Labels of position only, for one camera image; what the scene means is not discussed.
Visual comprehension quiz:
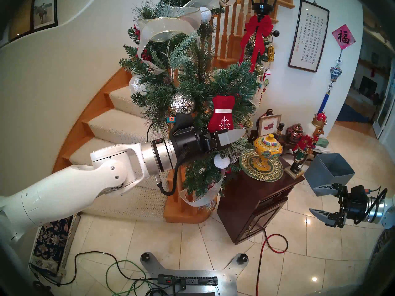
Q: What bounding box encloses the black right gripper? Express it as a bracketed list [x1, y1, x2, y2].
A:
[309, 183, 369, 228]

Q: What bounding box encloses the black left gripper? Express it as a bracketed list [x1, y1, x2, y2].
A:
[169, 113, 246, 159]

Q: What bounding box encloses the red mini stocking ornament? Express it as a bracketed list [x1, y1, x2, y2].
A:
[207, 95, 235, 133]

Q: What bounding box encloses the white glitter ball ornament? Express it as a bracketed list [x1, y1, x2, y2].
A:
[199, 6, 213, 24]
[214, 154, 231, 169]

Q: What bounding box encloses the silver faceted ball ornament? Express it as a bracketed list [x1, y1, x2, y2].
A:
[171, 93, 195, 114]

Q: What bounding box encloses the clear glass ball ornament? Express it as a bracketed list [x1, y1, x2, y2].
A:
[129, 76, 145, 95]

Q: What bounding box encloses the grey blue square bin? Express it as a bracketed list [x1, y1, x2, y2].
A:
[304, 153, 355, 196]

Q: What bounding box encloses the green gold decorative plate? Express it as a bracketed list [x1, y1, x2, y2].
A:
[239, 149, 284, 182]

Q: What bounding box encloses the small framed picture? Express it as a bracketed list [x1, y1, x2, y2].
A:
[258, 114, 282, 138]

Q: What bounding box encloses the yellow porcelain lidded urn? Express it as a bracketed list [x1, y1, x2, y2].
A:
[253, 134, 283, 172]

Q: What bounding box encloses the dark ceramic vase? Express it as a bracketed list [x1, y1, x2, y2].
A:
[256, 109, 274, 129]

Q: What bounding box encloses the green pine garland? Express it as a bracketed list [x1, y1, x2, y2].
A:
[119, 0, 266, 203]

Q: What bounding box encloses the tall red nutcracker figure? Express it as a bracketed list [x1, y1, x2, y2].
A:
[285, 113, 328, 179]

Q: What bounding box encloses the dark red cloisonne jar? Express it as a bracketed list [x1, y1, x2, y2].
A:
[285, 123, 304, 142]

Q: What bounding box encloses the dark patterned rug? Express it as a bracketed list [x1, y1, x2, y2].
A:
[369, 229, 391, 268]
[31, 215, 81, 277]

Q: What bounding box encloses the dark wooden cabinet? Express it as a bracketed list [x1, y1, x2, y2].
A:
[217, 157, 305, 245]

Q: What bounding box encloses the blue room rug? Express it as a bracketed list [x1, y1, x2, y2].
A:
[336, 104, 371, 123]

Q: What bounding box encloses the carpeted wooden staircase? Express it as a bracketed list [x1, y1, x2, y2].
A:
[51, 67, 218, 224]

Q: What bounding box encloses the white glass door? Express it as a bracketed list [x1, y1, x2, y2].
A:
[372, 60, 395, 140]

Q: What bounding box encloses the wooden stair balustrade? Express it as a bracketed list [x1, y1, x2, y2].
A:
[164, 0, 310, 206]

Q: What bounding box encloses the red velvet bow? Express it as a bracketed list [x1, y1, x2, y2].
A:
[239, 15, 274, 73]

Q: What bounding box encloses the red berry sprig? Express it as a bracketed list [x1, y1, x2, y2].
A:
[133, 25, 152, 61]

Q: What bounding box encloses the blue vase tassel hanging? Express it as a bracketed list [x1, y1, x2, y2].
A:
[318, 50, 343, 114]

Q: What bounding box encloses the black fireplace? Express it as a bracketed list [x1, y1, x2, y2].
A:
[360, 76, 377, 95]

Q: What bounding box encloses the framed Chinese calligraphy scroll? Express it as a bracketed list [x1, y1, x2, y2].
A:
[288, 0, 330, 73]

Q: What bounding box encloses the sheer white gold-edged ribbon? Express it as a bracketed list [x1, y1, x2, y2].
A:
[137, 0, 260, 207]

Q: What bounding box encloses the red diamond Fu paper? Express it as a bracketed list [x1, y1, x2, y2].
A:
[332, 24, 356, 50]

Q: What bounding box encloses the black power strip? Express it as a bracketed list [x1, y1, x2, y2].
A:
[157, 274, 218, 286]

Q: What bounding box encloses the framed horse photo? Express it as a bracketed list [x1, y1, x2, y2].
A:
[31, 0, 58, 32]

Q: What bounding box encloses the dark framed picture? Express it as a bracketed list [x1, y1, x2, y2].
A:
[8, 2, 34, 43]

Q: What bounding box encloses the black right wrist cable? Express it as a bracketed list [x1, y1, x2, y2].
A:
[353, 187, 388, 225]

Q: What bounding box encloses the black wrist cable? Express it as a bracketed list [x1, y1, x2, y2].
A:
[147, 113, 193, 196]
[353, 187, 388, 225]

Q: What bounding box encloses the colourful hanging ornament string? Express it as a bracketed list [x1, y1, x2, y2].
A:
[259, 69, 270, 103]

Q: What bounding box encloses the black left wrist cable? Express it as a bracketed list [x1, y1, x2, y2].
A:
[147, 113, 193, 196]

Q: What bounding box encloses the tinsel lamp post garland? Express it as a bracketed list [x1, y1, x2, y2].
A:
[244, 30, 272, 78]

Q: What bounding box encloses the red floor cable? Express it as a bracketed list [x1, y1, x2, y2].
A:
[256, 229, 289, 296]

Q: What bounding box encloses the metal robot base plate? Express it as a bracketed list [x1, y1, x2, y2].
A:
[140, 252, 249, 296]

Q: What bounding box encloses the green floor cable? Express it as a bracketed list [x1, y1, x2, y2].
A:
[106, 260, 155, 296]

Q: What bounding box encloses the black floor cable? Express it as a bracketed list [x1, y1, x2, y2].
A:
[29, 251, 159, 286]

